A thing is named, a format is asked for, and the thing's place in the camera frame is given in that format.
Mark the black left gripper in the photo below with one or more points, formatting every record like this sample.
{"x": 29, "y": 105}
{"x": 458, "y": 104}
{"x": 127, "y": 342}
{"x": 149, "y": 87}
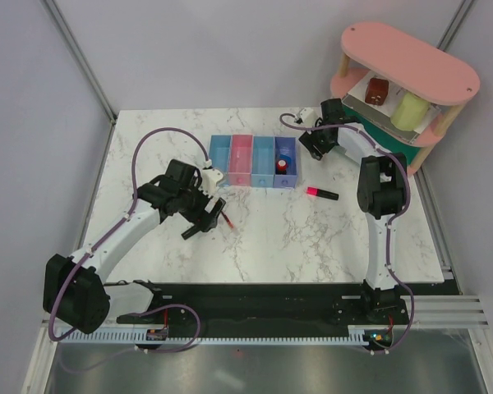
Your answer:
{"x": 202, "y": 218}

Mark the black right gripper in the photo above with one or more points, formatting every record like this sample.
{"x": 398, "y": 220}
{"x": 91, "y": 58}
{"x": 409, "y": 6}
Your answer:
{"x": 307, "y": 140}

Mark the blue capped black highlighter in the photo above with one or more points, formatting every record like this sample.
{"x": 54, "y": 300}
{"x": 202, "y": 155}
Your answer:
{"x": 187, "y": 234}

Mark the pink capped black highlighter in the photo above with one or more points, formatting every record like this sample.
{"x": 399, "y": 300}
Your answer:
{"x": 324, "y": 194}

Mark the blue sharpener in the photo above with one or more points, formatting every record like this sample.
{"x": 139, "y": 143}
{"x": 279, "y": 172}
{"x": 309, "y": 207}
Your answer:
{"x": 286, "y": 158}

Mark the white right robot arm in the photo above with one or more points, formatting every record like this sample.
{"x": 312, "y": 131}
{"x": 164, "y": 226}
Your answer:
{"x": 383, "y": 191}

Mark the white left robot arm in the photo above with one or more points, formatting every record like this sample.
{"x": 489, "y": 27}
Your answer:
{"x": 74, "y": 289}

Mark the purple drawer bin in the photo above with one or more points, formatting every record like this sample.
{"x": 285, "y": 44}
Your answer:
{"x": 286, "y": 146}

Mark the light blue drawer bin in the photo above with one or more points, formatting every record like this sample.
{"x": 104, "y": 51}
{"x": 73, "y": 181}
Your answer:
{"x": 262, "y": 172}
{"x": 219, "y": 153}

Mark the green book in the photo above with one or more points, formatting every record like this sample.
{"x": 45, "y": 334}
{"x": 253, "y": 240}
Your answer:
{"x": 383, "y": 138}

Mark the orange capped refill pen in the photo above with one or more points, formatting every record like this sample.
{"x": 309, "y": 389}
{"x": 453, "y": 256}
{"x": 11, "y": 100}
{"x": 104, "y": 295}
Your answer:
{"x": 230, "y": 224}

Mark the white paper sheet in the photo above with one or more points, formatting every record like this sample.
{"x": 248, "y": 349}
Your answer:
{"x": 355, "y": 100}

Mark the pink drawer bin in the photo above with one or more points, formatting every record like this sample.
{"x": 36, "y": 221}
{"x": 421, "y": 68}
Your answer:
{"x": 240, "y": 161}

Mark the brown box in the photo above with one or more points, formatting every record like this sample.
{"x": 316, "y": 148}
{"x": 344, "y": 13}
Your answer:
{"x": 377, "y": 91}

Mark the pale yellow cup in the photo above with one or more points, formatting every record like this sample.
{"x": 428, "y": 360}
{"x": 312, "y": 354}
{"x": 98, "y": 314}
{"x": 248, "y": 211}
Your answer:
{"x": 410, "y": 112}

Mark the pink two tier shelf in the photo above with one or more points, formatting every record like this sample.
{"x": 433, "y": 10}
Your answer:
{"x": 420, "y": 68}

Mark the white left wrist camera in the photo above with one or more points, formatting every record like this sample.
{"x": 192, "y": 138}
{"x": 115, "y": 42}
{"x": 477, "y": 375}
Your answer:
{"x": 211, "y": 177}

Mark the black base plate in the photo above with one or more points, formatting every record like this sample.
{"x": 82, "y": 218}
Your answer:
{"x": 261, "y": 309}

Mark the white cable duct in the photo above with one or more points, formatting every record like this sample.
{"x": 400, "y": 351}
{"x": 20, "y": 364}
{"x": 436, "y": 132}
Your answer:
{"x": 144, "y": 335}

